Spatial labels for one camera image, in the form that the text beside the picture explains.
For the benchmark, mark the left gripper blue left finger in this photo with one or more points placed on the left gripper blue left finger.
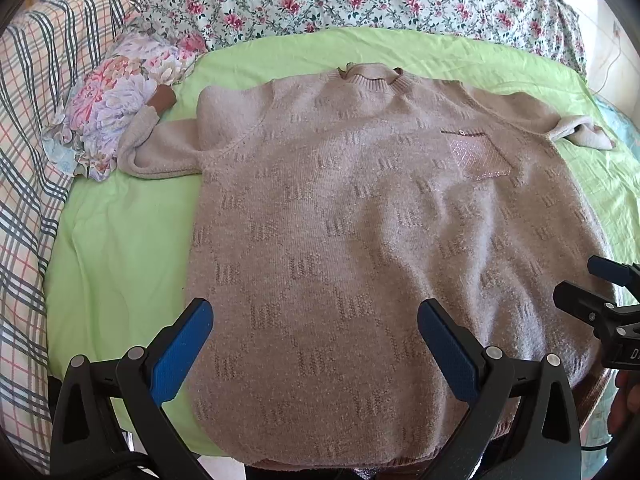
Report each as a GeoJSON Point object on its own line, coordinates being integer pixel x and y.
{"type": "Point", "coordinates": [175, 348]}

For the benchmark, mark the light green bed sheet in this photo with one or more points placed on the light green bed sheet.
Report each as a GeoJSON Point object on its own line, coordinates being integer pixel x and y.
{"type": "Point", "coordinates": [119, 264]}

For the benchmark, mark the beige knitted sweater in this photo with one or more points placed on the beige knitted sweater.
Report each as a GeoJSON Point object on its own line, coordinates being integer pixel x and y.
{"type": "Point", "coordinates": [331, 205]}

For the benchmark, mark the plaid checked blanket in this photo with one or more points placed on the plaid checked blanket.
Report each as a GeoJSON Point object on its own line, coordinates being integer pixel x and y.
{"type": "Point", "coordinates": [45, 51]}

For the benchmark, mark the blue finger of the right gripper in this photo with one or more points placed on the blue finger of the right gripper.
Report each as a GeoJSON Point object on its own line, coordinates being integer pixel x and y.
{"type": "Point", "coordinates": [586, 306]}
{"type": "Point", "coordinates": [621, 274]}

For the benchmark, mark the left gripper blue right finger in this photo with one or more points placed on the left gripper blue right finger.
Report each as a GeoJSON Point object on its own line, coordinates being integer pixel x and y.
{"type": "Point", "coordinates": [455, 350]}

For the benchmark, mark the person's right hand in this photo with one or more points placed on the person's right hand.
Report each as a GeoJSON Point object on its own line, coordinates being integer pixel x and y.
{"type": "Point", "coordinates": [626, 402]}

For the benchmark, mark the pink purple floral pillow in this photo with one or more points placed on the pink purple floral pillow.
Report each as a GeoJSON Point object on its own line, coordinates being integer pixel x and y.
{"type": "Point", "coordinates": [83, 135]}

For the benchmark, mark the rose floral duvet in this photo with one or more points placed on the rose floral duvet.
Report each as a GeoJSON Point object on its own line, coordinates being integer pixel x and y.
{"type": "Point", "coordinates": [547, 28]}

